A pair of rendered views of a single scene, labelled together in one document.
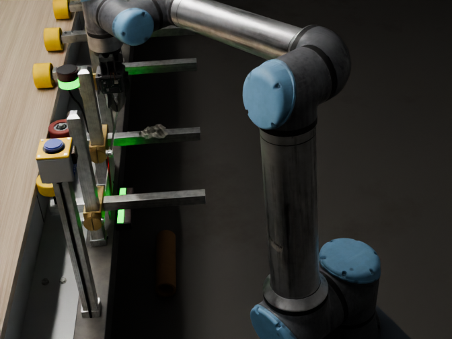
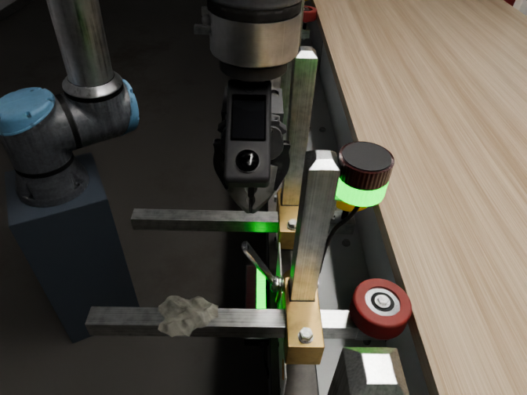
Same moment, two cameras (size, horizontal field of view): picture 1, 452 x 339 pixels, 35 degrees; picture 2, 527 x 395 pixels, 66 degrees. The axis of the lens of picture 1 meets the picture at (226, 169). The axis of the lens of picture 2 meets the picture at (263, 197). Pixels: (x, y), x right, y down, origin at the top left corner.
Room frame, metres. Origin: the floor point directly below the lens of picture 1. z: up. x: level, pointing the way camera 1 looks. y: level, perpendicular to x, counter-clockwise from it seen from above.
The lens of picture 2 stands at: (2.12, 0.31, 1.38)
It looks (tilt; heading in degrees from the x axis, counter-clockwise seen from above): 42 degrees down; 180
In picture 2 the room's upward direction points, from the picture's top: 3 degrees clockwise
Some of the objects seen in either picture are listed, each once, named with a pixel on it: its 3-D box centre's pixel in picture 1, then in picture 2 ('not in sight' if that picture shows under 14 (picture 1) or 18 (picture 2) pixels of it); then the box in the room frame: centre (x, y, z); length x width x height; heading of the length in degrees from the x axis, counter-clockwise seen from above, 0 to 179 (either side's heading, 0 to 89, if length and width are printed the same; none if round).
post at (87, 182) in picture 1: (88, 187); (292, 172); (1.50, 0.37, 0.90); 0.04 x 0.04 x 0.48; 2
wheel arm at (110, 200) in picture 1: (128, 202); (244, 222); (1.54, 0.28, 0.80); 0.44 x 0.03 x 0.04; 92
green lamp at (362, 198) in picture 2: (68, 81); (360, 182); (1.75, 0.43, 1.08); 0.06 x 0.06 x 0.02
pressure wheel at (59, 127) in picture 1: (64, 140); (374, 321); (1.79, 0.48, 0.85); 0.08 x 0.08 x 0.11
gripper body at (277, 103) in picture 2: (109, 68); (252, 103); (1.70, 0.30, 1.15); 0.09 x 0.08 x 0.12; 2
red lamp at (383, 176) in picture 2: (67, 72); (365, 164); (1.75, 0.43, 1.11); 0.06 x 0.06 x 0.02
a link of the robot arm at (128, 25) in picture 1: (128, 20); not in sight; (1.62, 0.22, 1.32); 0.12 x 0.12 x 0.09; 38
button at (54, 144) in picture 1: (54, 146); not in sight; (1.24, 0.36, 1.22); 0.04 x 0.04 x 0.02
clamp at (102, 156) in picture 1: (98, 143); (303, 313); (1.77, 0.38, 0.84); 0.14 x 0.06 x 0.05; 2
